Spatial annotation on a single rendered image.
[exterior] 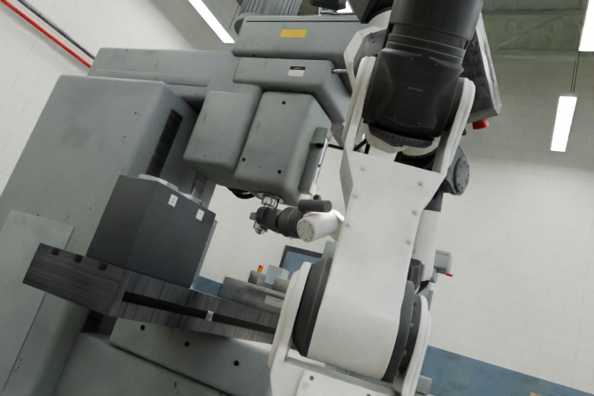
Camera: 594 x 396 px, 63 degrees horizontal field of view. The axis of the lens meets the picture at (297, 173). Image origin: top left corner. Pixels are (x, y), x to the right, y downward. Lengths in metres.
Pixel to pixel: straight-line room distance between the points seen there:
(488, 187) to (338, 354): 7.67
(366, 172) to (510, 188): 7.57
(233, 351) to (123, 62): 1.18
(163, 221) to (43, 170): 0.78
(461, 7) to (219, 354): 0.93
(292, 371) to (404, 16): 0.52
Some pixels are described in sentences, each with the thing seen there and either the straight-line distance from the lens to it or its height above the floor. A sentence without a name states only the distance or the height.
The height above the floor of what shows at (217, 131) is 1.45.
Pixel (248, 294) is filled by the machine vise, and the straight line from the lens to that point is 1.59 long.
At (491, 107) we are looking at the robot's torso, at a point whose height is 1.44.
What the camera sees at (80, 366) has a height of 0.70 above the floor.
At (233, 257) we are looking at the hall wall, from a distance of 9.18.
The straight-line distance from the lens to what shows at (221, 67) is 1.68.
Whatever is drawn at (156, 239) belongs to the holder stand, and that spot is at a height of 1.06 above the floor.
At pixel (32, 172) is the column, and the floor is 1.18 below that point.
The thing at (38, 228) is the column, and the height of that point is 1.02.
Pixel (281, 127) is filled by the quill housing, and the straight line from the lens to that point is 1.45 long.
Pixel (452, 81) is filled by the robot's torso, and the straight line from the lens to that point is 0.75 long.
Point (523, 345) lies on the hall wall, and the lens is 7.78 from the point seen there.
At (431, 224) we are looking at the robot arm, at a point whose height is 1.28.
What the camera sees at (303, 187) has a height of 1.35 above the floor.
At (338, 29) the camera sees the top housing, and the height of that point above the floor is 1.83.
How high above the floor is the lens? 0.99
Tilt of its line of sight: 16 degrees up
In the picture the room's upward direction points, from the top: 17 degrees clockwise
